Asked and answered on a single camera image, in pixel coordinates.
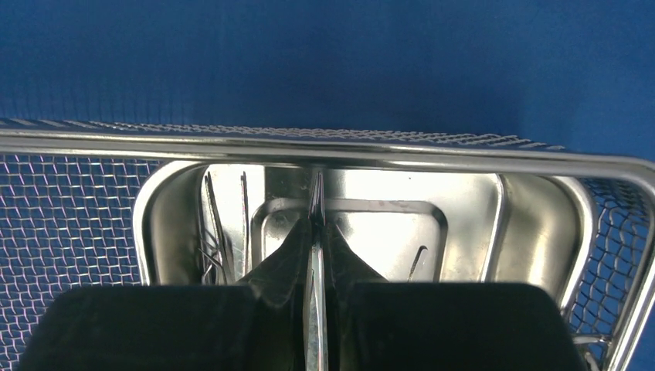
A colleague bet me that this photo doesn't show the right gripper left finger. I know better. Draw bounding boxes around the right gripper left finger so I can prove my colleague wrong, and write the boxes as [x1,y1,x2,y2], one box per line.
[240,219,313,370]

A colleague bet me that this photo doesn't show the stainless steel inner tray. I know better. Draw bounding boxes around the stainless steel inner tray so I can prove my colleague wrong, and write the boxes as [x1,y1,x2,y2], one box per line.
[133,161,596,312]

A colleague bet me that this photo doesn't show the blue surgical drape cloth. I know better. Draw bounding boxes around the blue surgical drape cloth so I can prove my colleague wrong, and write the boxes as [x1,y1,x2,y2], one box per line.
[1,1,654,159]

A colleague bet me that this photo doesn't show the steel surgical forceps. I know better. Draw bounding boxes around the steel surgical forceps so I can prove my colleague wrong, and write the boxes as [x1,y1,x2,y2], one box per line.
[198,170,252,285]

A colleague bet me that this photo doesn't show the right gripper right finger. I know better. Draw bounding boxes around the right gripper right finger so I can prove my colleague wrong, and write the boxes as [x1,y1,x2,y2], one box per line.
[324,222,388,370]

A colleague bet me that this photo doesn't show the metal mesh instrument basket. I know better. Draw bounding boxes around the metal mesh instrument basket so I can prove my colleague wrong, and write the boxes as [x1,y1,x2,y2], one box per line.
[1,118,654,370]

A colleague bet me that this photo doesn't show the steel surgical scissors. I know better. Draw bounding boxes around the steel surgical scissors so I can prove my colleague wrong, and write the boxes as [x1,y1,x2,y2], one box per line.
[304,170,329,370]

